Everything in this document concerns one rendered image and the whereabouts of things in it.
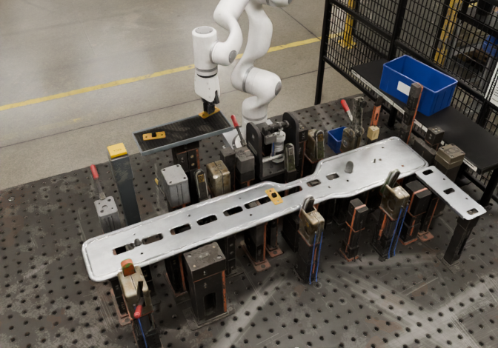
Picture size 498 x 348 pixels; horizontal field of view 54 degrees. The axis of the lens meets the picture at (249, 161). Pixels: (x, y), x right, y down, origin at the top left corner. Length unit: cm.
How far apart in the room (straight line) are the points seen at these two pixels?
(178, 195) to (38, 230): 75
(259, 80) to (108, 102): 237
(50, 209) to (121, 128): 170
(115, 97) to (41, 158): 89
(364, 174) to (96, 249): 105
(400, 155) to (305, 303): 72
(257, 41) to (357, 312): 115
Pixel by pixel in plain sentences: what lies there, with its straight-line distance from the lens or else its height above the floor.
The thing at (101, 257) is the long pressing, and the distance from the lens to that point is 172.
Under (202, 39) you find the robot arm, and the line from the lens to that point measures 170.
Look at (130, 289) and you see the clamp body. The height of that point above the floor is 106.
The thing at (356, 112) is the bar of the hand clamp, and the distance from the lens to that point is 204.
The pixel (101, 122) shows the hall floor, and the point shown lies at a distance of 408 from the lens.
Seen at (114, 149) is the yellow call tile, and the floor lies 116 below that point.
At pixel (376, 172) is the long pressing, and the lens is 201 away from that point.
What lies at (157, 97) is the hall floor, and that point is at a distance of 428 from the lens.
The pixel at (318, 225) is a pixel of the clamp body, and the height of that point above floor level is 103.
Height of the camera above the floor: 230
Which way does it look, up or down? 41 degrees down
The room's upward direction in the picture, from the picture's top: straight up
